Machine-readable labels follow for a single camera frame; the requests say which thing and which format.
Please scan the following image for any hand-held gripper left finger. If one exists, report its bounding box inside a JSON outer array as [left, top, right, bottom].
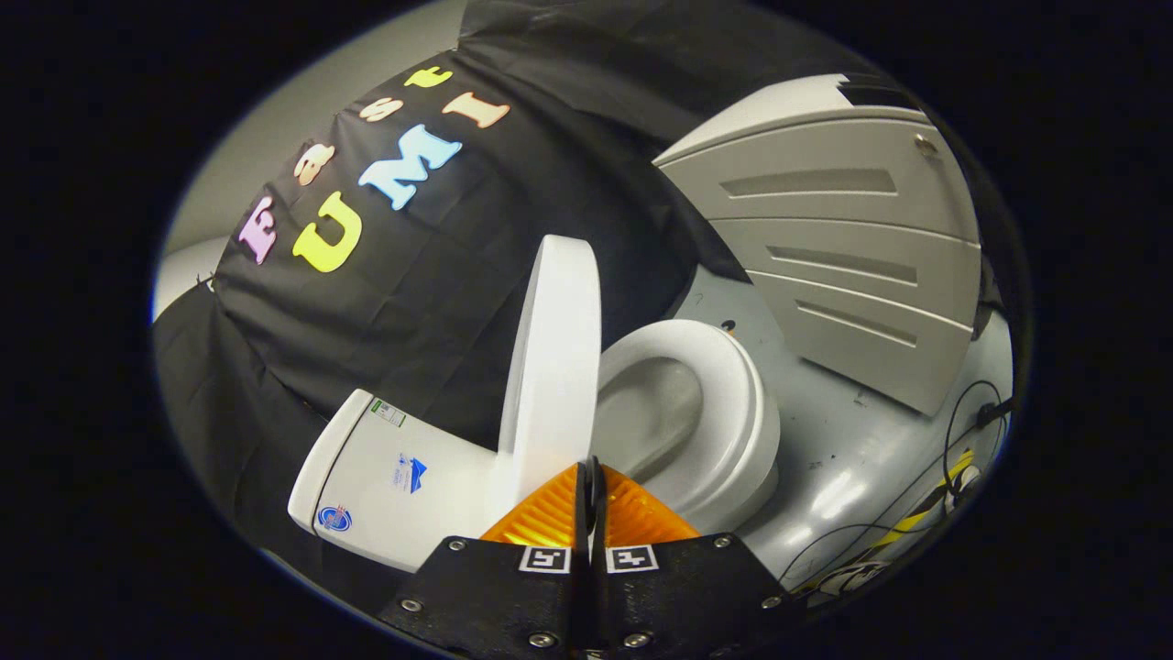
[[380, 458, 592, 660]]

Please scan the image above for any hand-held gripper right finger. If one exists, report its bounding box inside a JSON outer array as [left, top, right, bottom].
[[589, 458, 791, 660]]

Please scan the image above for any white toilet tank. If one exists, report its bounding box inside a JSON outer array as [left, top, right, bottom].
[[288, 389, 503, 574]]

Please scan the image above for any white toilet bowl with seat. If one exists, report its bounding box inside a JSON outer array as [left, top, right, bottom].
[[590, 319, 783, 534]]

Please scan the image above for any yellow black striped tape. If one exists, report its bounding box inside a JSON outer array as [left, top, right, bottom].
[[866, 448, 978, 556]]

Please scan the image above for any black backdrop cloth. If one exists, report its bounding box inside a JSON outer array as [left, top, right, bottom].
[[154, 0, 926, 613]]

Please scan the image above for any white drawer cabinet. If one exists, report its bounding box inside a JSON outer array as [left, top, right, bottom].
[[652, 73, 983, 418]]

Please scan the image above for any small black flat object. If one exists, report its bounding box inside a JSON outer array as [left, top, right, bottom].
[[836, 73, 921, 114]]

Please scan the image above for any black cable with plug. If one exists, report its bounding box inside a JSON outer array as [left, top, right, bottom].
[[942, 379, 1014, 501]]

